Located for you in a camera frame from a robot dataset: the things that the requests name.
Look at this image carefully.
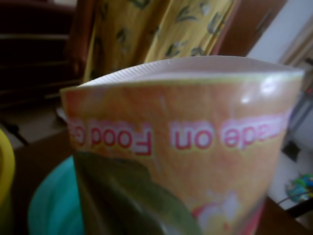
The fruit print paper cup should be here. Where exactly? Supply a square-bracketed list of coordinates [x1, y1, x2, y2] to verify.
[59, 55, 305, 235]

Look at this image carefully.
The yellow floral curtain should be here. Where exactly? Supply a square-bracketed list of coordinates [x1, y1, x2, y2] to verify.
[83, 0, 237, 83]

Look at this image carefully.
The turquoise plastic bucket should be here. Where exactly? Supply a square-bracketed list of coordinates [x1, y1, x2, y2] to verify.
[27, 156, 85, 235]

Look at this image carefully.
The dark wooden shelf unit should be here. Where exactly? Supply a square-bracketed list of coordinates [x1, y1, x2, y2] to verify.
[0, 0, 81, 108]

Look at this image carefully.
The green blue toy clutter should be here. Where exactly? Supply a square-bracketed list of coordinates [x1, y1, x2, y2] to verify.
[285, 173, 313, 204]

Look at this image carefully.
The yellow plastic bucket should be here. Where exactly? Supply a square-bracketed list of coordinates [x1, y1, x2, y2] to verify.
[0, 127, 16, 235]

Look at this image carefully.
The brown wooden door frame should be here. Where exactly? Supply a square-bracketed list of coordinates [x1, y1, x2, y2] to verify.
[215, 0, 287, 60]

